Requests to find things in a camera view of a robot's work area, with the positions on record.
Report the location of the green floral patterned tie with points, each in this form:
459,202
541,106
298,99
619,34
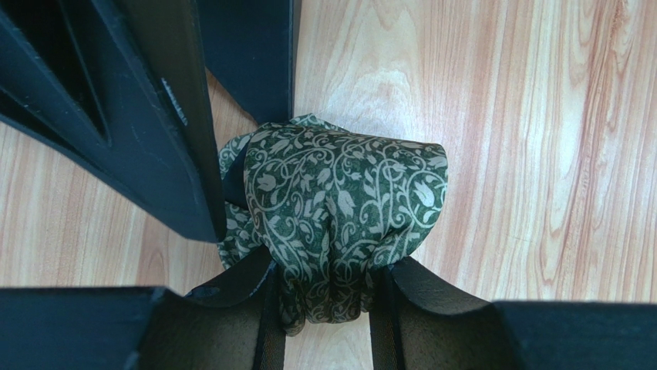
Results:
332,207

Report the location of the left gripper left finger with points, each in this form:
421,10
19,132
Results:
228,322

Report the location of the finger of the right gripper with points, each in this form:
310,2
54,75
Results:
120,88
250,47

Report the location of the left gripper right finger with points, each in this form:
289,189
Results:
420,321

